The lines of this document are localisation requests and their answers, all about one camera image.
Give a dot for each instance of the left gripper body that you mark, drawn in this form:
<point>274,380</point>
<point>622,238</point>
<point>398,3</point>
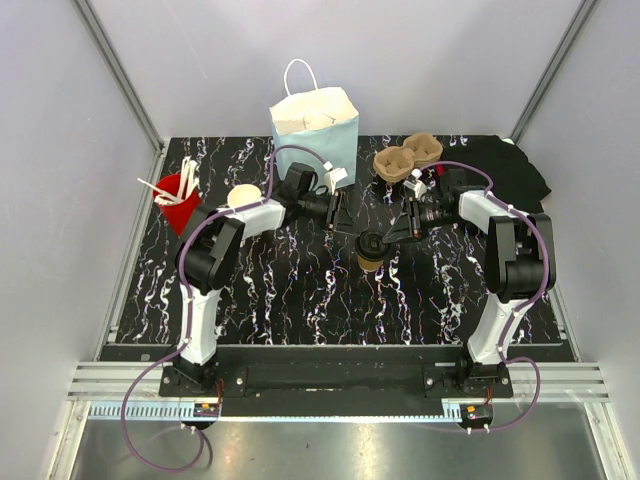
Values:
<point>323,208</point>

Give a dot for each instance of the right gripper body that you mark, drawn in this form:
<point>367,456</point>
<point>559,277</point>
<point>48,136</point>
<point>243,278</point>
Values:
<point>424,216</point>

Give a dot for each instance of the single black cup lid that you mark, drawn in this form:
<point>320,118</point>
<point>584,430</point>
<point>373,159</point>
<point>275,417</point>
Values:
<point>370,245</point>

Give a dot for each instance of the stack of pulp cup carriers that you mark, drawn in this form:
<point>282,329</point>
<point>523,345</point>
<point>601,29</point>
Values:
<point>396,163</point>

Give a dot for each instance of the stack of paper cups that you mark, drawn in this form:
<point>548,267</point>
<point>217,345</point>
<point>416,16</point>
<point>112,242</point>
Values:
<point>243,195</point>

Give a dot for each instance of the light blue paper bag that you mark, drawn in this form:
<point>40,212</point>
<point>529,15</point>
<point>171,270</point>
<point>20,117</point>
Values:
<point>315,126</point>

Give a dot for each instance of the single brown paper cup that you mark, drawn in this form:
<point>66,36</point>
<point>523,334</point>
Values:
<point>370,263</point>

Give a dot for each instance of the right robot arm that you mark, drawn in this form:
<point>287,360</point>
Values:
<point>519,266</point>

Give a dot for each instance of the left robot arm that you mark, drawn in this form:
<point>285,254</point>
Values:
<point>209,248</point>

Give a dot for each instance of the black cloth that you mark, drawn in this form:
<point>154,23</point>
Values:
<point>516,180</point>

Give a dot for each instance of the red cup with stirrers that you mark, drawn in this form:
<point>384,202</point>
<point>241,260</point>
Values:
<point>177,195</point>

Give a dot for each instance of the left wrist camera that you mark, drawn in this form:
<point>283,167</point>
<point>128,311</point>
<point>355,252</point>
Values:
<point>332,176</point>

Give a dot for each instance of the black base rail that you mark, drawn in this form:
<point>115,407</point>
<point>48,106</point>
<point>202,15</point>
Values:
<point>338,381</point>

